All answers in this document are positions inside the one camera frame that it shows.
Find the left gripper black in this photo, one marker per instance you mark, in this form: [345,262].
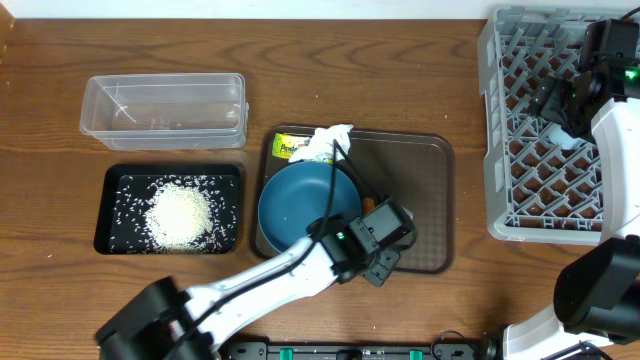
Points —
[382,265]

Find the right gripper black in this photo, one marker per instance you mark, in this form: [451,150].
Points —
[549,102]

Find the orange carrot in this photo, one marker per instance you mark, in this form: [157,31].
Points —
[368,205]

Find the dark blue plate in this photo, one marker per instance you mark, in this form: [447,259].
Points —
[298,195]

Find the light blue cup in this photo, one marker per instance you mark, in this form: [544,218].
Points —
[557,136]

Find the white paper napkin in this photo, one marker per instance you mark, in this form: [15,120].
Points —
[327,145]

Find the yellow green snack wrapper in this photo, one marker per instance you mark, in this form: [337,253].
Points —
[285,145]

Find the white rice pile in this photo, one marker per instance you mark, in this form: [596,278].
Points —
[177,215]

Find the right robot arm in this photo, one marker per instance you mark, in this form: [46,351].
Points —
[596,298]

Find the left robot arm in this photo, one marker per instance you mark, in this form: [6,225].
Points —
[164,322]

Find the grey dishwasher rack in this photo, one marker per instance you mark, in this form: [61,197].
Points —
[534,190]

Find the brown serving tray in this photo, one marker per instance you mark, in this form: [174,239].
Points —
[418,171]

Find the clear plastic storage bin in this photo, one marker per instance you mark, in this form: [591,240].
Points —
[179,111]

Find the black plastic tray bin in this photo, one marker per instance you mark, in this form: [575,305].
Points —
[107,210]

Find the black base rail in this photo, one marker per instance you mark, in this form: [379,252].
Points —
[257,350]

